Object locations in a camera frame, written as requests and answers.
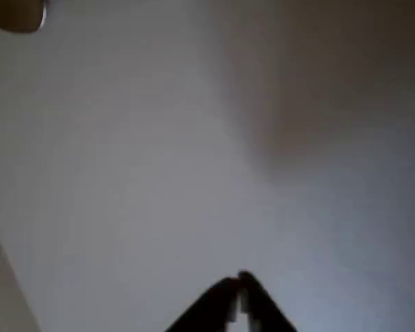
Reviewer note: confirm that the shiny metal spoon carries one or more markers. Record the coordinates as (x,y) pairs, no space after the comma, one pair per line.
(17,15)

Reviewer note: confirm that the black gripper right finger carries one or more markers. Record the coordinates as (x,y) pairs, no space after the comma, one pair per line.
(259,307)

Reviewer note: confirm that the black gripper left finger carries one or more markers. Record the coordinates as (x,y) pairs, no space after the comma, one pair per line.
(216,307)

